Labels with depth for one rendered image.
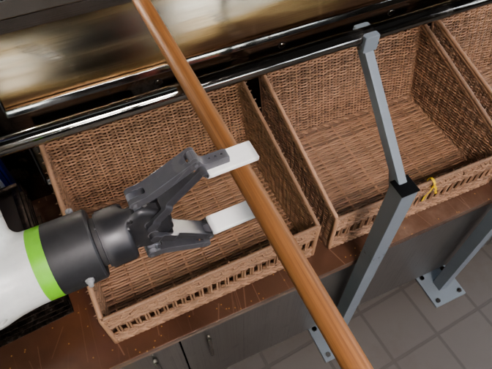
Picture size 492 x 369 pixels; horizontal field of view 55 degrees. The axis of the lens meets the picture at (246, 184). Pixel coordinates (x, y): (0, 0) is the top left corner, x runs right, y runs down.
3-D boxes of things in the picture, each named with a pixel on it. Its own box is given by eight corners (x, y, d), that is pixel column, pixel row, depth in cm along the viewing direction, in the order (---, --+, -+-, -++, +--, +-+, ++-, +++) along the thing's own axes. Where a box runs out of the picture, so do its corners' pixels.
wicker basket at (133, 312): (66, 195, 136) (30, 132, 114) (240, 133, 151) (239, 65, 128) (113, 348, 111) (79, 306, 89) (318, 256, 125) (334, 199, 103)
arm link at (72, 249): (75, 311, 58) (50, 281, 51) (55, 236, 64) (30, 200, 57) (122, 291, 60) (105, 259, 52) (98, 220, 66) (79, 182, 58)
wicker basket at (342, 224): (252, 129, 151) (253, 61, 129) (397, 81, 165) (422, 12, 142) (326, 253, 126) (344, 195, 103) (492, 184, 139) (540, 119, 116)
